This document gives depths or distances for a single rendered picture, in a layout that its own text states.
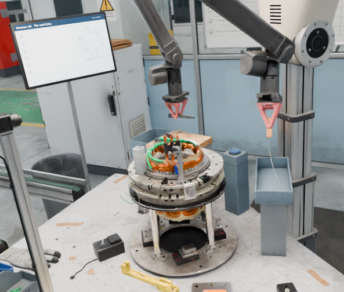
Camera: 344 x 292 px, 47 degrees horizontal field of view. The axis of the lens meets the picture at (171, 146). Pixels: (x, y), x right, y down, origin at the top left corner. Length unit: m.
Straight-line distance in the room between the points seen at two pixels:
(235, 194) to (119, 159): 2.30
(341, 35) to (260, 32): 2.17
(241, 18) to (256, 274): 0.77
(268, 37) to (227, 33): 2.35
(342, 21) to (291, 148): 1.89
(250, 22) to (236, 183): 0.67
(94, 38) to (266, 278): 1.56
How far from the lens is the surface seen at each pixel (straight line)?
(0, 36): 4.94
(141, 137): 1.75
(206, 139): 1.61
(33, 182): 2.26
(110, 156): 3.82
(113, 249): 1.46
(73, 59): 2.25
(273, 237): 1.38
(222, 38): 3.55
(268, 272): 1.36
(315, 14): 1.39
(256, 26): 1.15
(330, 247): 2.81
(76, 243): 1.60
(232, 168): 1.54
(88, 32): 2.29
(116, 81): 3.53
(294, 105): 1.50
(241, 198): 1.60
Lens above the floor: 1.64
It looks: 21 degrees down
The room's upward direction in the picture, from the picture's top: 6 degrees counter-clockwise
